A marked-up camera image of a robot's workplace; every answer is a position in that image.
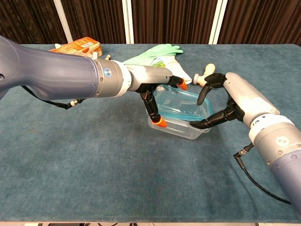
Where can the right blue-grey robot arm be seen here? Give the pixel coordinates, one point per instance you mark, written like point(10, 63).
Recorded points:
point(279, 150)

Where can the right silver robot hand black fingers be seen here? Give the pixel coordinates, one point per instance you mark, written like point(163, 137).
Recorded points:
point(249, 99)

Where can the wooden roller massager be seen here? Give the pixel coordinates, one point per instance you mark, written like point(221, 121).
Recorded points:
point(200, 78)

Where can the small white item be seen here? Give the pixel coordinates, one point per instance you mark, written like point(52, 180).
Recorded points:
point(57, 46)

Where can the left silver robot hand orange fingertips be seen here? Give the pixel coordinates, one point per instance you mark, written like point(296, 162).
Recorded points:
point(150, 77)

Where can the white snack bag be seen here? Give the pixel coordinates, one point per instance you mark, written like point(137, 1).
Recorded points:
point(176, 68)

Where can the clear teal-rimmed plastic container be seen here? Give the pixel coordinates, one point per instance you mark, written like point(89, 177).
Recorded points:
point(181, 131)

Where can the white partition post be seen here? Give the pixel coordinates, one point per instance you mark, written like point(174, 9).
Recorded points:
point(217, 21)
point(63, 21)
point(128, 21)

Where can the blue table cloth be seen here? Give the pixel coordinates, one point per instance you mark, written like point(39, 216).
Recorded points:
point(117, 176)

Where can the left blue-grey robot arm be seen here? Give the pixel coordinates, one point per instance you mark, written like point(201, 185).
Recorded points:
point(58, 70)

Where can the orange cardboard carton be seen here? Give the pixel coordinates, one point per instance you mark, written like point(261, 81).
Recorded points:
point(87, 47)

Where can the green rubber glove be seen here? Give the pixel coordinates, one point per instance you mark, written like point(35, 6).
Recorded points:
point(152, 54)

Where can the wooden stick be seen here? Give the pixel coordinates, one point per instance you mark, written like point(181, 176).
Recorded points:
point(108, 57)

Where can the blue container lid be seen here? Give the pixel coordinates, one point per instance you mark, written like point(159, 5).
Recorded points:
point(181, 103)

